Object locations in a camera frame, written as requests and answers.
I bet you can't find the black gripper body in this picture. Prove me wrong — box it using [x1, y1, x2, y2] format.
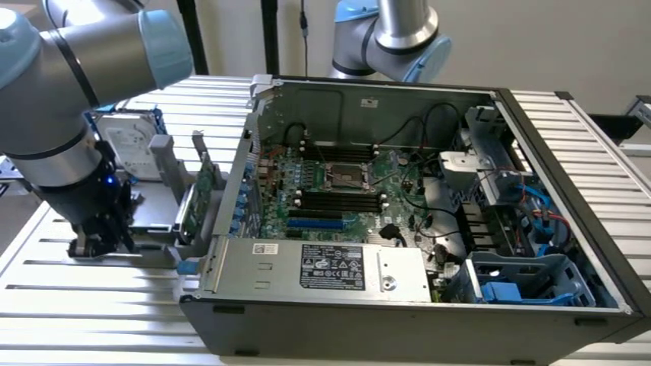
[40, 181, 136, 234]

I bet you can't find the blue expansion slot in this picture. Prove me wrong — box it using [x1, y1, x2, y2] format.
[286, 218, 346, 230]

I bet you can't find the black long expansion slot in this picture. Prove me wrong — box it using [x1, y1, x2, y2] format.
[288, 209, 348, 220]

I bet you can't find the black RAM slot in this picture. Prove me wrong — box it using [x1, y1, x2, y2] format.
[294, 195, 387, 203]
[302, 156, 378, 163]
[294, 205, 386, 213]
[302, 151, 379, 158]
[302, 142, 379, 149]
[294, 201, 386, 208]
[295, 191, 387, 198]
[302, 146, 379, 153]

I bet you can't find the silver hard disk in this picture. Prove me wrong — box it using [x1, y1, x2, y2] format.
[96, 112, 156, 181]

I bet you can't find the grey parts rack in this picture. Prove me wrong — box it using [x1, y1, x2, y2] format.
[88, 108, 231, 261]

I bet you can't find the green graphics card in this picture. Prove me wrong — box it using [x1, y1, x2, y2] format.
[174, 131, 220, 246]

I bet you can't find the grey power supply unit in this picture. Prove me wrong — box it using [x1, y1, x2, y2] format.
[199, 237, 435, 303]

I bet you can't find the green motherboard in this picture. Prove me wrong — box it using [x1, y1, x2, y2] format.
[252, 144, 459, 251]

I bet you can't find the metal CPU socket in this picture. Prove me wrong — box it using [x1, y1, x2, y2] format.
[319, 161, 382, 192]

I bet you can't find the black open PC case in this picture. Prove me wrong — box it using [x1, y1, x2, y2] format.
[178, 74, 651, 358]

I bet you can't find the grey metal disk bay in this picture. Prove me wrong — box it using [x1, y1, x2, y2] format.
[438, 105, 537, 207]

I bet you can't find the grey drive cage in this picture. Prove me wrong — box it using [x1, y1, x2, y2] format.
[456, 250, 598, 307]

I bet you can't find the short black looped wire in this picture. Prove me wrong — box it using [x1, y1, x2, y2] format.
[282, 122, 307, 150]

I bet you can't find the black stand post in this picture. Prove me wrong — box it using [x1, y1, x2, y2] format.
[175, 0, 211, 75]
[260, 0, 282, 76]

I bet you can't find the black plug with wire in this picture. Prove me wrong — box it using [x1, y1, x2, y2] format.
[379, 223, 408, 247]

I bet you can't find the thin black hanging cable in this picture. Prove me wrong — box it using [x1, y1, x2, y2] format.
[298, 10, 312, 77]

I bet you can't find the long black arched wire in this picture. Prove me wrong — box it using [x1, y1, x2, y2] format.
[376, 116, 427, 149]

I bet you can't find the tall black arched wire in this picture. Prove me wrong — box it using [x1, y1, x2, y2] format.
[420, 101, 464, 150]

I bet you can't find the blue wire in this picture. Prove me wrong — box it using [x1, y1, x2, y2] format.
[513, 181, 557, 232]

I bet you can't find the red wire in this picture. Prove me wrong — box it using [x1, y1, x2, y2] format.
[538, 212, 573, 246]

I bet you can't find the aluminium frame profile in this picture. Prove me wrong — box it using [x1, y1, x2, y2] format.
[618, 95, 651, 156]

